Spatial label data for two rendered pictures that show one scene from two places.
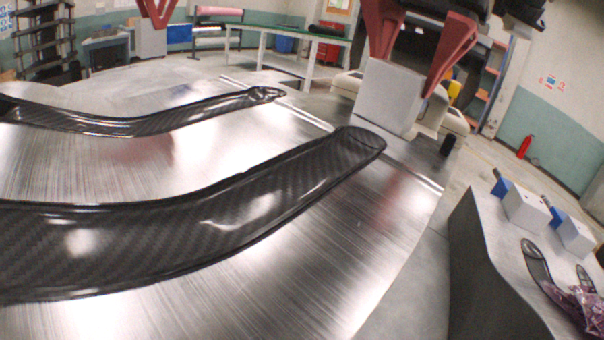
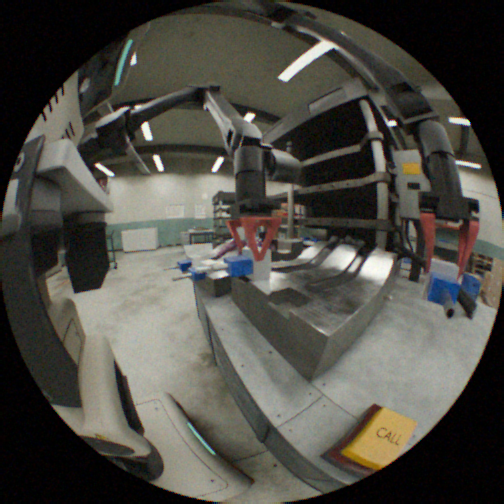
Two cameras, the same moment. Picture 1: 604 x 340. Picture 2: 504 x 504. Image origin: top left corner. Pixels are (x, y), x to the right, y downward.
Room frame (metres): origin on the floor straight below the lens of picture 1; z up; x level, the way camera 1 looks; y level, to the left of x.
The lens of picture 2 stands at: (0.45, 0.04, 0.99)
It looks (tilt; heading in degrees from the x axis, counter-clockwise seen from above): 11 degrees down; 205
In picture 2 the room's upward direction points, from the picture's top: straight up
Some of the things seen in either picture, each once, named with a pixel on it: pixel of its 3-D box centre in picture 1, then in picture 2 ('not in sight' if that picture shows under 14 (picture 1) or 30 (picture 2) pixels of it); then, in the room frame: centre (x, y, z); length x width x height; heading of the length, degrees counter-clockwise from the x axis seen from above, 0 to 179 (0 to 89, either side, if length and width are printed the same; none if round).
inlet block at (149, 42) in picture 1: (180, 32); (443, 291); (0.31, 0.21, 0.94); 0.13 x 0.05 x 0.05; 143
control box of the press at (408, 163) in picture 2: not in sight; (413, 278); (-0.39, 0.70, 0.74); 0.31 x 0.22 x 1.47; 54
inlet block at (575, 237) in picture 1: (557, 221); (181, 265); (0.15, -0.36, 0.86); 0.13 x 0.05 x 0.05; 161
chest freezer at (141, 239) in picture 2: not in sight; (140, 239); (-2.26, -6.60, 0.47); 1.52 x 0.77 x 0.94; 140
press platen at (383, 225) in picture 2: not in sight; (330, 229); (-1.00, 0.16, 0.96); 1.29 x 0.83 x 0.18; 54
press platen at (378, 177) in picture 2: not in sight; (330, 203); (-1.00, 0.16, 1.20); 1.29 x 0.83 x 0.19; 54
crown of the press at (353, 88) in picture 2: not in sight; (327, 149); (-1.03, 0.17, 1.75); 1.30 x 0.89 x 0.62; 54
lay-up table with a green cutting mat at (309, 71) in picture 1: (281, 48); not in sight; (4.33, 0.81, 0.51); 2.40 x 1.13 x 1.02; 54
